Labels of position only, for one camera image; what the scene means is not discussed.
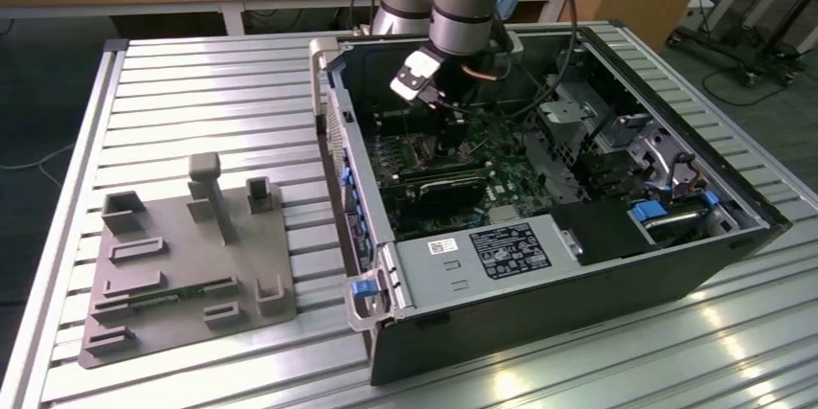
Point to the wheeled equipment stand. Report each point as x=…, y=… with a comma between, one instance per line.
x=772, y=55

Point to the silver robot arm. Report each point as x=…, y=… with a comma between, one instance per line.
x=460, y=6

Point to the black open PC case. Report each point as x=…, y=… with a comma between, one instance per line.
x=543, y=323

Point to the green motherboard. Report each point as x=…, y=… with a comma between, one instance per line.
x=511, y=179

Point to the silver chipset heatsink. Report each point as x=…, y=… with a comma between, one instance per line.
x=507, y=212

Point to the blue disk carrier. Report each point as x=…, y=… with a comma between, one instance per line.
x=648, y=213

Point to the blue case latch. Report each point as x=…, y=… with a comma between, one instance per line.
x=363, y=290

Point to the small blue clip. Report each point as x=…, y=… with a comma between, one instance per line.
x=708, y=200

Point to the black graphics card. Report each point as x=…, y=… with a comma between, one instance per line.
x=447, y=198

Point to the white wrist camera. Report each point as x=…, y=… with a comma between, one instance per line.
x=415, y=74

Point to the black plastic duct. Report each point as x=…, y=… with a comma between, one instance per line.
x=600, y=232

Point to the green RAM stick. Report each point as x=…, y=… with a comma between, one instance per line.
x=185, y=292

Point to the silver power supply unit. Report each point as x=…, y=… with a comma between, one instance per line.
x=440, y=279

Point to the grey parts rack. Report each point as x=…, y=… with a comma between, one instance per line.
x=185, y=256

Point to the CPU socket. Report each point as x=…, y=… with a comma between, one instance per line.
x=427, y=152

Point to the metal drive cage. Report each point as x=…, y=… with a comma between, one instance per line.
x=575, y=117

